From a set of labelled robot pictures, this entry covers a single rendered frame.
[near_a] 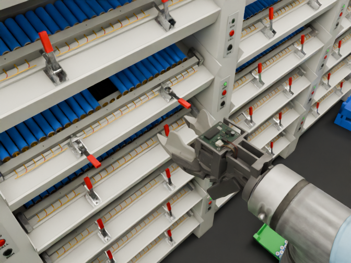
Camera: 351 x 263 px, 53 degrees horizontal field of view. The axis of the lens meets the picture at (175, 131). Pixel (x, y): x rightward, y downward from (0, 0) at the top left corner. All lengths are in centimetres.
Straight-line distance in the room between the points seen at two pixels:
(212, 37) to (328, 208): 57
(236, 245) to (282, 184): 123
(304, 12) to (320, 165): 102
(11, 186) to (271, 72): 97
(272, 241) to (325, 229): 125
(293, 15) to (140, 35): 69
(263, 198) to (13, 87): 45
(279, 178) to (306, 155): 162
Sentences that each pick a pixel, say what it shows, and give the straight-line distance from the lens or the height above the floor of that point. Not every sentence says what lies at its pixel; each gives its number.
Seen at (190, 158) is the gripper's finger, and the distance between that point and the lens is 62.
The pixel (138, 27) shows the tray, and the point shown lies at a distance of 78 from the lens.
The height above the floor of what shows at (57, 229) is 75.
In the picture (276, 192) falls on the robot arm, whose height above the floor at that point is 112.
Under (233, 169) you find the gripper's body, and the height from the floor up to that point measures 109.
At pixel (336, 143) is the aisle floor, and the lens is 229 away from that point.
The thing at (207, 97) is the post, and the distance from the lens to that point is 107.
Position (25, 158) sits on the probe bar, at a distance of 79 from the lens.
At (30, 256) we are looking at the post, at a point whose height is 74.
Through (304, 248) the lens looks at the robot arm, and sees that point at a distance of 54.
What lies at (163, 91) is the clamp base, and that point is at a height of 97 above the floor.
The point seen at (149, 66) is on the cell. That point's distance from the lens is 94.
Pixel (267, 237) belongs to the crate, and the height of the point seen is 2.
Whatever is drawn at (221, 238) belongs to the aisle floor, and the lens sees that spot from 175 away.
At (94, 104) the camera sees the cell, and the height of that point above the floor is 100.
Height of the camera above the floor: 155
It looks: 46 degrees down
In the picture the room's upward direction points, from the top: straight up
